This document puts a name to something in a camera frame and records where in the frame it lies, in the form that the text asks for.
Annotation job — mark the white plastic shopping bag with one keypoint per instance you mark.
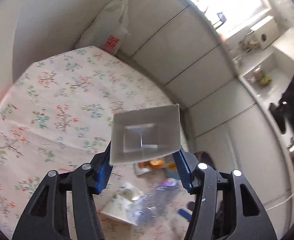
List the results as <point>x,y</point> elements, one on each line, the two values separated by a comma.
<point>104,25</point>

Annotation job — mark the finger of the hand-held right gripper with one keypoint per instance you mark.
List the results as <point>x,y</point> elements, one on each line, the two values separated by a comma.
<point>185,214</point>

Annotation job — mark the white cardboard box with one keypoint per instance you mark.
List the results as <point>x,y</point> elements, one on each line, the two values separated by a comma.
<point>147,120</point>

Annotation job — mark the yellow orange snack wrapper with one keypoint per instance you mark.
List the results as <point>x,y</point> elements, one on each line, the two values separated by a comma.
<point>154,164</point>

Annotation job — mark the white paper box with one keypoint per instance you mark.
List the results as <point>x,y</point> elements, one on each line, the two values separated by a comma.
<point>114,208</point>

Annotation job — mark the white cabinet with doors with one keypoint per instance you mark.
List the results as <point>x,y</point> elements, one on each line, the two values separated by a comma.
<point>182,42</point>

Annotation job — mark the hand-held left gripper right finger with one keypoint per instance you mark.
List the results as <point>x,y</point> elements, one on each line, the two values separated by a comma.
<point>184,172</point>

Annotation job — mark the floral tablecloth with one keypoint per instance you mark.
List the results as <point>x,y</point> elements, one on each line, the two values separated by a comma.
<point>49,105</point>

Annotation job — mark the white cabinet with drawers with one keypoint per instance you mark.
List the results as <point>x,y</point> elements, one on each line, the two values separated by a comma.
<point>237,142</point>

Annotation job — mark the clear plastic bottle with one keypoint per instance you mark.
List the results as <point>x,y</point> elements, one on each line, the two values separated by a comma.
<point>152,200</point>

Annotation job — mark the bright window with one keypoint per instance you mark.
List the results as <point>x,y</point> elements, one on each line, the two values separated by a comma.
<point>227,0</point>

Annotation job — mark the white water heater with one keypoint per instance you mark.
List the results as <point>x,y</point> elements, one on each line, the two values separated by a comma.
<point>262,33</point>

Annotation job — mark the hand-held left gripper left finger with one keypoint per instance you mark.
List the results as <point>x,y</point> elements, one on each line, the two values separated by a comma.
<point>104,177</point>

